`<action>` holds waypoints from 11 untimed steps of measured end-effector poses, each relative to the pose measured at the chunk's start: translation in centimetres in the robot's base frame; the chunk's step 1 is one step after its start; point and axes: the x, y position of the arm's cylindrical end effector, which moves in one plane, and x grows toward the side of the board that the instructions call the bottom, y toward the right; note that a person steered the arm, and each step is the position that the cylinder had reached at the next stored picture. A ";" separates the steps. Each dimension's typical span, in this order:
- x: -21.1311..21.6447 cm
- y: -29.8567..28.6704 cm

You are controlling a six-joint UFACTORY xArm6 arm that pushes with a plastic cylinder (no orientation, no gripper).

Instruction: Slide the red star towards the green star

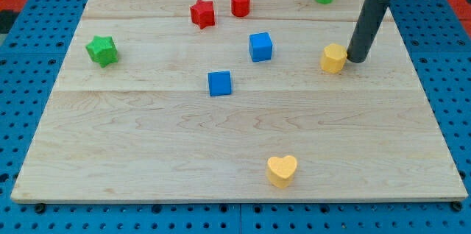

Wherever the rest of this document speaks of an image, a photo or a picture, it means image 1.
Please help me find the red star block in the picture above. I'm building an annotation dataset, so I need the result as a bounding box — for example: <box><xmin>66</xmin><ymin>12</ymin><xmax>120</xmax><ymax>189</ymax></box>
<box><xmin>190</xmin><ymin>0</ymin><xmax>216</xmax><ymax>29</ymax></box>

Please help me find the green star block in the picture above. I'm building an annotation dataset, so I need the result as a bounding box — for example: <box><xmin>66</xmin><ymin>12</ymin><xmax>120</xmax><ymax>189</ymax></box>
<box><xmin>85</xmin><ymin>36</ymin><xmax>118</xmax><ymax>68</ymax></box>

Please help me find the lower blue cube block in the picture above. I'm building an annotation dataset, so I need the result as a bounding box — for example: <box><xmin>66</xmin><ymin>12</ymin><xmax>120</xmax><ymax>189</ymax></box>
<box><xmin>208</xmin><ymin>71</ymin><xmax>232</xmax><ymax>96</ymax></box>

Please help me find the blue cube block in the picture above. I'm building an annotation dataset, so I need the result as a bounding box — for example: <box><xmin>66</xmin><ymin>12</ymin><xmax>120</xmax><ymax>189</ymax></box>
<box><xmin>249</xmin><ymin>32</ymin><xmax>273</xmax><ymax>63</ymax></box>
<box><xmin>208</xmin><ymin>71</ymin><xmax>232</xmax><ymax>96</ymax></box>

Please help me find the upper blue cube block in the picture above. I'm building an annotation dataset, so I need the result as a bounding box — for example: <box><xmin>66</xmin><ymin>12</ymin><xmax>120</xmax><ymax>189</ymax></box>
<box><xmin>249</xmin><ymin>32</ymin><xmax>273</xmax><ymax>63</ymax></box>

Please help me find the wooden board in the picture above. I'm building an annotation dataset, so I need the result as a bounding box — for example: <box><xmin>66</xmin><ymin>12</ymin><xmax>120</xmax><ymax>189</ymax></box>
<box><xmin>11</xmin><ymin>0</ymin><xmax>468</xmax><ymax>204</ymax></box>

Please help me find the yellow heart block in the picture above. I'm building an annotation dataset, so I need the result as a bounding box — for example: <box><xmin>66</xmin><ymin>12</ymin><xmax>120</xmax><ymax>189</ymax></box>
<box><xmin>266</xmin><ymin>155</ymin><xmax>298</xmax><ymax>188</ymax></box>

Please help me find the red cylinder block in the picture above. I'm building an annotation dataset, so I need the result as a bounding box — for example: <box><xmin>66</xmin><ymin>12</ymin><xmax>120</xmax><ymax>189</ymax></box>
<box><xmin>231</xmin><ymin>0</ymin><xmax>250</xmax><ymax>18</ymax></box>

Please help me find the yellow hexagon block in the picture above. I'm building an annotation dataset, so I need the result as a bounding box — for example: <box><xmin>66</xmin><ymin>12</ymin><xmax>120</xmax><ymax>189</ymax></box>
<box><xmin>320</xmin><ymin>43</ymin><xmax>347</xmax><ymax>74</ymax></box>

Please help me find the grey pusher rod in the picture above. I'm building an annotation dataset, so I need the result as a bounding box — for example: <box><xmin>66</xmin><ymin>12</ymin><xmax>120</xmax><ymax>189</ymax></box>
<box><xmin>347</xmin><ymin>0</ymin><xmax>390</xmax><ymax>63</ymax></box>

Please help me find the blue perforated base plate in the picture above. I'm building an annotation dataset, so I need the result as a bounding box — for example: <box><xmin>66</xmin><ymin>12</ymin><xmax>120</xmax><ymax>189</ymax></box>
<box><xmin>1</xmin><ymin>0</ymin><xmax>470</xmax><ymax>233</ymax></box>

